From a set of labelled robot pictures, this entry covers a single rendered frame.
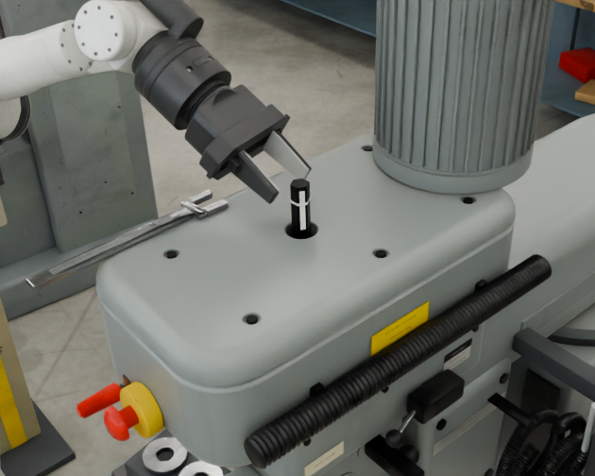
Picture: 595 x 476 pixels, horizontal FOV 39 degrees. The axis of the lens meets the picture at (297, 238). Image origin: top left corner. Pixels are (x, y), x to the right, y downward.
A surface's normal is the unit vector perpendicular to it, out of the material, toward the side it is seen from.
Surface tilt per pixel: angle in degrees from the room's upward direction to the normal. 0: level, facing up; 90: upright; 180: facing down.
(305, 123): 0
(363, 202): 0
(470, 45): 90
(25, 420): 90
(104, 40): 70
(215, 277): 0
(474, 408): 90
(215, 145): 52
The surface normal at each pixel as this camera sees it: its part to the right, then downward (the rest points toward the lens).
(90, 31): -0.40, 0.22
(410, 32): -0.73, 0.41
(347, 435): 0.64, 0.43
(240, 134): 0.37, -0.55
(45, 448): -0.03, -0.82
